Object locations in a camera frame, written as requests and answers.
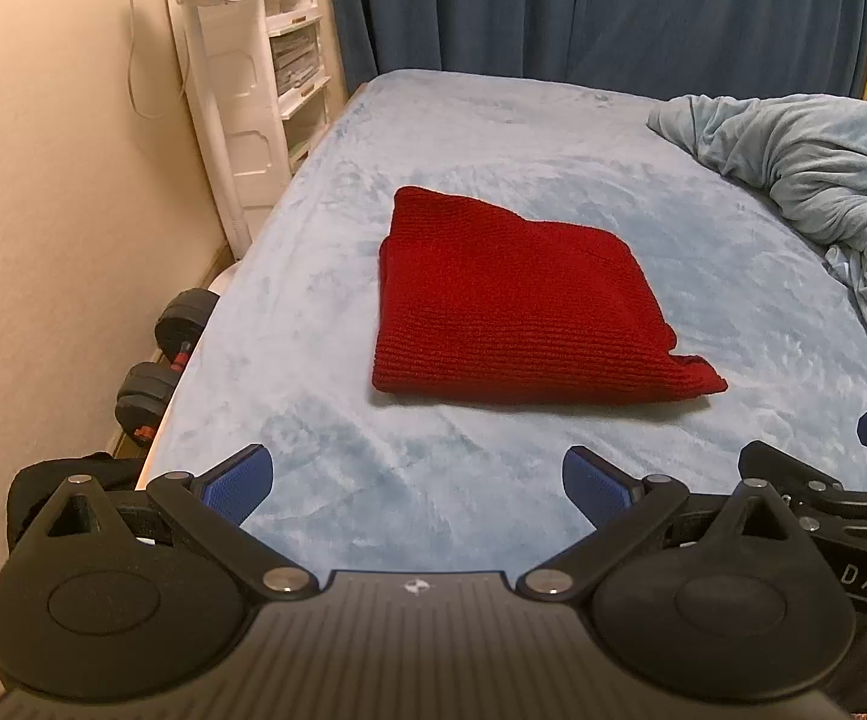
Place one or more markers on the white molded plastic column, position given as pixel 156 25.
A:
pixel 234 105

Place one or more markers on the black bag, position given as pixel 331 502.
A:
pixel 43 487

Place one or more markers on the red knit sweater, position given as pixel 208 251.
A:
pixel 508 300

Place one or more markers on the stack of papers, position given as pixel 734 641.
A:
pixel 294 60

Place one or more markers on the crumpled grey-blue duvet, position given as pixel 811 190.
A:
pixel 816 157

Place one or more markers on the white shelf unit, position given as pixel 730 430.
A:
pixel 302 52

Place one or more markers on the dark blue curtain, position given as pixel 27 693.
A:
pixel 591 7

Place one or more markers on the black dumbbell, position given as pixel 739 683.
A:
pixel 178 322

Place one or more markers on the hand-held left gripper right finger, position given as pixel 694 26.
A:
pixel 591 487

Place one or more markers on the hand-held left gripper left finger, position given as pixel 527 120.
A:
pixel 238 484

